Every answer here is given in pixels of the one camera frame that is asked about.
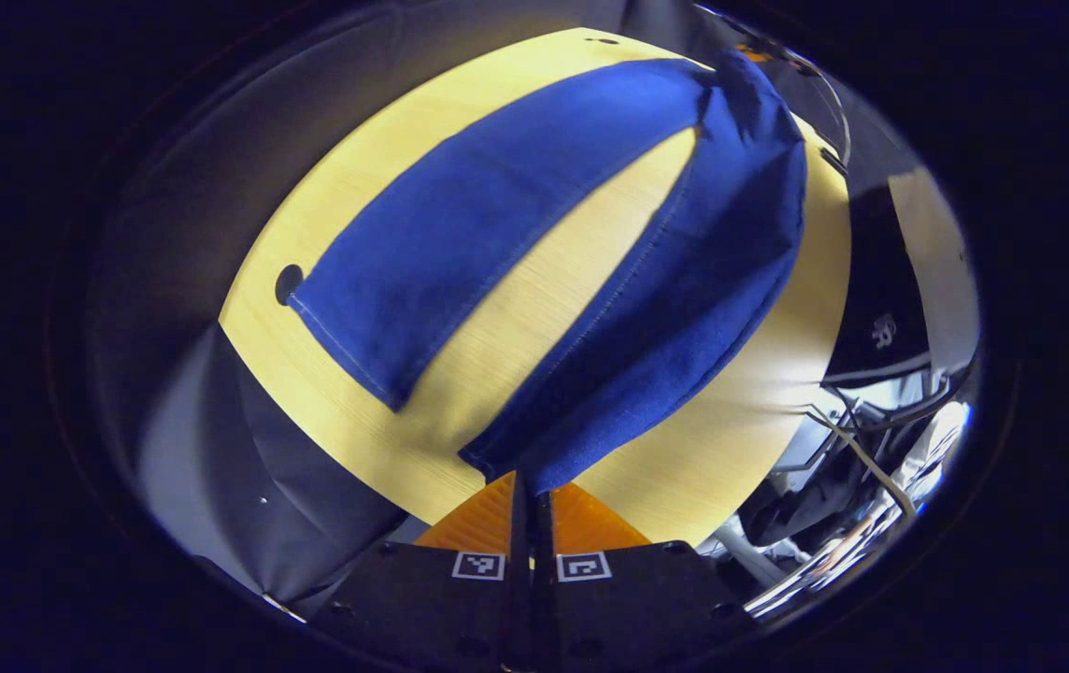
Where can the grey metal frame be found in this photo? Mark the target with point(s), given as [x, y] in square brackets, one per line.
[833, 486]

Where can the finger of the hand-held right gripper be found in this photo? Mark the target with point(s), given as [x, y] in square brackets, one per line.
[758, 53]

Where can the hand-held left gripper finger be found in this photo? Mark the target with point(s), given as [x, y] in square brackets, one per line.
[544, 579]
[520, 579]

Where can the blue jeans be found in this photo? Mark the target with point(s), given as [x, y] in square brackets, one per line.
[684, 280]

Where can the person's black shirt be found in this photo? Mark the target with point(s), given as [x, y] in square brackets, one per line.
[880, 280]

